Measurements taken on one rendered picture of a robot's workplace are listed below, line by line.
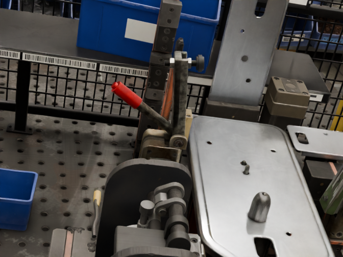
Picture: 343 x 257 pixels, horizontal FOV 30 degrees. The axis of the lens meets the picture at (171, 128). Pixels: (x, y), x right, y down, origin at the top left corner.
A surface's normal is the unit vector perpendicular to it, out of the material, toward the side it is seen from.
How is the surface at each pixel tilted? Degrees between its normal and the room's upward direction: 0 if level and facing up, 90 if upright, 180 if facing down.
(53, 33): 0
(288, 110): 88
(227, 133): 0
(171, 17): 90
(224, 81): 90
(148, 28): 90
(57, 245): 0
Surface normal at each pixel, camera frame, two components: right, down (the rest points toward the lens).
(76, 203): 0.18, -0.84
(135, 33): -0.11, 0.49
